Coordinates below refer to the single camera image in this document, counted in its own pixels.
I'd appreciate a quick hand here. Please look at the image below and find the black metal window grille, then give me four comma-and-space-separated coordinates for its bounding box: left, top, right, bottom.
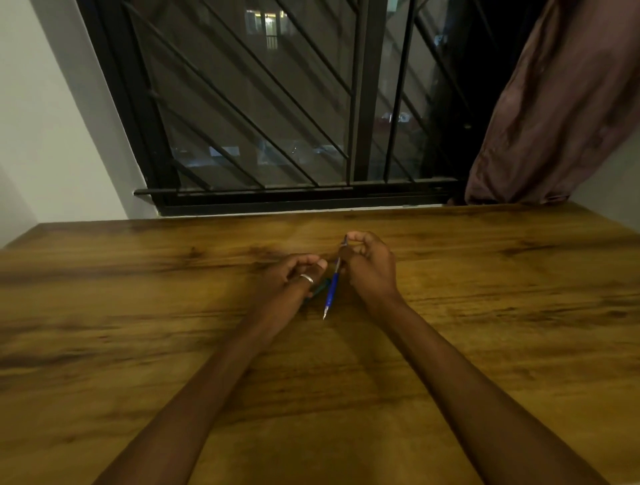
120, 0, 477, 199

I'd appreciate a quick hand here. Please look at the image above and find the person's right hand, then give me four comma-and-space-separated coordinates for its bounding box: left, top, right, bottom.
337, 230, 407, 316

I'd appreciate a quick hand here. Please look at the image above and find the black framed window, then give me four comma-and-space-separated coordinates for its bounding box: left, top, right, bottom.
76, 0, 501, 217

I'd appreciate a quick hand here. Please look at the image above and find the person's right forearm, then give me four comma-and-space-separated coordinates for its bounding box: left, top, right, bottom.
372, 296, 612, 485

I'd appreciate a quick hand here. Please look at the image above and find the teal pen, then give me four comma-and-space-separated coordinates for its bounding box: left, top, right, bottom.
302, 278, 333, 305

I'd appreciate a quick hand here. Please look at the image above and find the blue pen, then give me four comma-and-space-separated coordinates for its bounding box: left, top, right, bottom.
322, 235, 350, 321

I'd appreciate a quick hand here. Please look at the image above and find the person's left forearm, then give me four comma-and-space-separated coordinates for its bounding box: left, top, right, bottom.
92, 315, 283, 485

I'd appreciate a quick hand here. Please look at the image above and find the lit building outside window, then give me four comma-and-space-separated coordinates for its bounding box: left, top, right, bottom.
244, 7, 292, 51

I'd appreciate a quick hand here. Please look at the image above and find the brown curtain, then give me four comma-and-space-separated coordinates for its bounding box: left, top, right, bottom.
464, 0, 640, 206

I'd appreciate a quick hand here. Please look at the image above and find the person's left hand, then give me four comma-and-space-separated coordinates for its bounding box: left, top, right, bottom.
247, 253, 329, 332

